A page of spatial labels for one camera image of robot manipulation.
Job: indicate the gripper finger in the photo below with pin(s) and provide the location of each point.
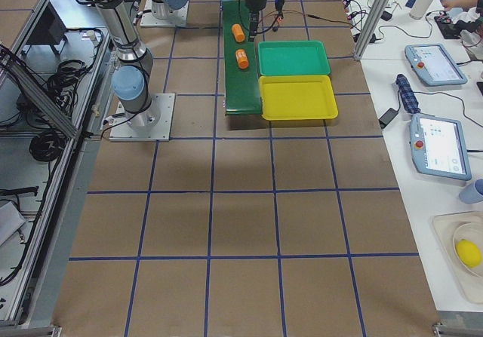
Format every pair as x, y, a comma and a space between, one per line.
253, 25

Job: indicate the plain orange cylinder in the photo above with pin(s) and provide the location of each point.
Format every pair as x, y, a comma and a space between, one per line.
238, 33

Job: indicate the orange cylinder with 4680 label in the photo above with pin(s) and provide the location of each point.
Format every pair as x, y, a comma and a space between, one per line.
242, 59

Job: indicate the green plastic tray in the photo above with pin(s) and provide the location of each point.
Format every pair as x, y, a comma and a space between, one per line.
283, 58

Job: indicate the green conveyor belt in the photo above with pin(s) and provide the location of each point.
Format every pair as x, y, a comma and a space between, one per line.
242, 95

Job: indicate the yellow plastic tray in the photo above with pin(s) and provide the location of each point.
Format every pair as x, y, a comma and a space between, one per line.
297, 97

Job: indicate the blue plaid folded umbrella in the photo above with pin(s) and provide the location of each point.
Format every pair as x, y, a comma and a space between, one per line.
408, 98

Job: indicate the upper teach pendant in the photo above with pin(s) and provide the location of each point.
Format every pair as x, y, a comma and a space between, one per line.
433, 65

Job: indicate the teach pendant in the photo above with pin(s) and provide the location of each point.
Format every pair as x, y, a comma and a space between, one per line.
433, 65
438, 147

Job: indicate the lower teach pendant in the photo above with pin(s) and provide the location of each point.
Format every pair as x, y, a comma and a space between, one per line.
438, 147

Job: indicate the blue cup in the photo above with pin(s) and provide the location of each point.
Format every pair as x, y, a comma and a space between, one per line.
472, 193

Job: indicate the beige tray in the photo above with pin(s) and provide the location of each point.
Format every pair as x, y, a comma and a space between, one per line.
450, 229

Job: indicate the white bowl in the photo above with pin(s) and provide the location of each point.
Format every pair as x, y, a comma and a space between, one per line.
469, 231

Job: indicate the yellow lemon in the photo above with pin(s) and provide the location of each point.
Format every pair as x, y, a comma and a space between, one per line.
468, 253

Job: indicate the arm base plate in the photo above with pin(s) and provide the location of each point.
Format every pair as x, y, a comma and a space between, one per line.
154, 124
157, 14

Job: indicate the aluminium frame post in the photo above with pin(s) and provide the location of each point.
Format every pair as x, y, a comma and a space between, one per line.
369, 27

